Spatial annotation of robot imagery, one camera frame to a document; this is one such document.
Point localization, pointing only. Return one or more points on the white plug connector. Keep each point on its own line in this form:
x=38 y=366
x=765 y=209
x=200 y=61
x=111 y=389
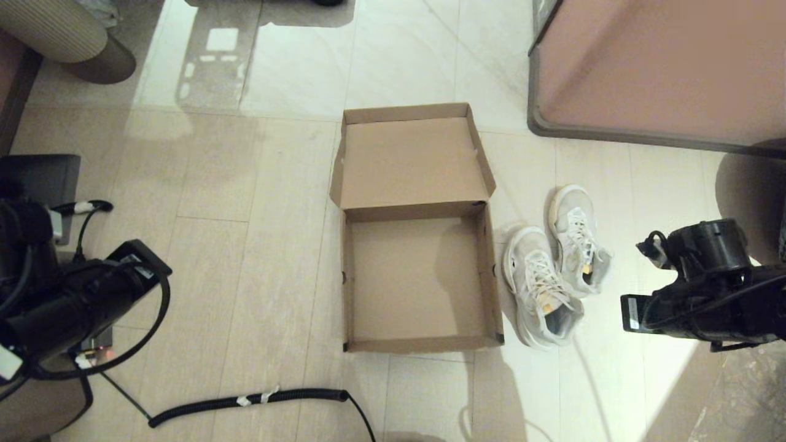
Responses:
x=85 y=362

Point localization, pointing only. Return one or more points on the clear plastic bag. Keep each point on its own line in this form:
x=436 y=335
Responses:
x=92 y=7
x=749 y=399

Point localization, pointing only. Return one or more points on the brown cardboard shoe box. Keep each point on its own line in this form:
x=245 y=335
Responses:
x=411 y=166

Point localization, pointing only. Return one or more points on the dark brown furniture edge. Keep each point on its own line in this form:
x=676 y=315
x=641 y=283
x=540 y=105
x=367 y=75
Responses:
x=12 y=80

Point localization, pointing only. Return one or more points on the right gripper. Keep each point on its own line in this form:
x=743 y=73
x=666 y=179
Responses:
x=651 y=313

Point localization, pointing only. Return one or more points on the white mesh sneaker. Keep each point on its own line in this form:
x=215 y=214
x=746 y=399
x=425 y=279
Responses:
x=577 y=239
x=540 y=288

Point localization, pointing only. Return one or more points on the pink upholstered furniture grey trim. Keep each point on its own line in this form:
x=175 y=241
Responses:
x=663 y=61

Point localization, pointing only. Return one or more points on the ribbed beige pouf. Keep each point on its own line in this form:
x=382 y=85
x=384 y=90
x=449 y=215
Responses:
x=49 y=31

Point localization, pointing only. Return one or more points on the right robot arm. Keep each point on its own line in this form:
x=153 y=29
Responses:
x=712 y=245

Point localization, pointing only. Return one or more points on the grey metal power device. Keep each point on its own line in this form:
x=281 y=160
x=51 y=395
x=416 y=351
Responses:
x=92 y=344

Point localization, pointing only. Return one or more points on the brown rounded seat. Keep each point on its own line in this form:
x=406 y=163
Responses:
x=37 y=411

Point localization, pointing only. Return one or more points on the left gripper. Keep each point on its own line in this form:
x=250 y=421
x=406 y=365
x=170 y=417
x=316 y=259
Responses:
x=138 y=270

